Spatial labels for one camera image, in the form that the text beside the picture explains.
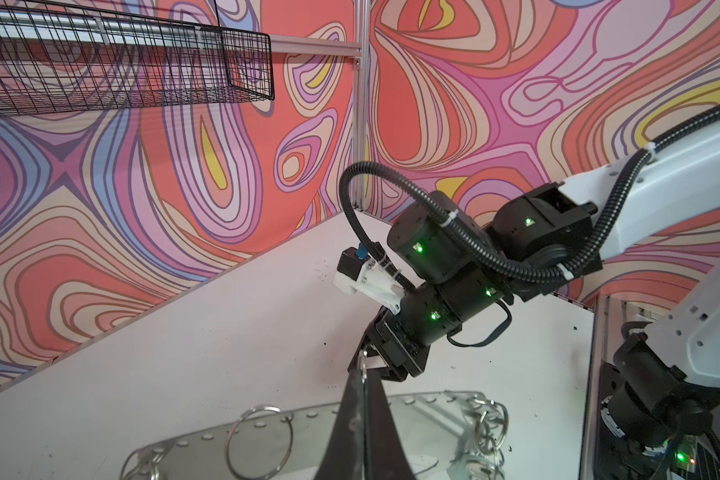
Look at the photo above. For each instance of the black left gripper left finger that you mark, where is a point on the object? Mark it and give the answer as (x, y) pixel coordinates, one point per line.
(345, 452)

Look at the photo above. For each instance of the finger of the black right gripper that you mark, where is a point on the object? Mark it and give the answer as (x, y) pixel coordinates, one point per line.
(360, 357)

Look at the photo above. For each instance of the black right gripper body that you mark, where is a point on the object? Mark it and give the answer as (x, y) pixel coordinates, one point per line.
(403, 343)

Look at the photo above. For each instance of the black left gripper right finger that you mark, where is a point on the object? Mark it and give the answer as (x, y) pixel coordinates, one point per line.
(384, 457)

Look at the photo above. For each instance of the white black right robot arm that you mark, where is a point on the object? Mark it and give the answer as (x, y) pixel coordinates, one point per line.
(450, 269)

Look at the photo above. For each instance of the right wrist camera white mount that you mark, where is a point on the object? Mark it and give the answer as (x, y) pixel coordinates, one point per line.
(369, 279)

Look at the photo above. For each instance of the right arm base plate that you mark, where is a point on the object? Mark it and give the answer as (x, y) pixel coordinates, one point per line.
(625, 440)

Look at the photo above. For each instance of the black wire basket back wall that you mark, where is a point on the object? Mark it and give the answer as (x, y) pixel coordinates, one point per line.
(61, 57)

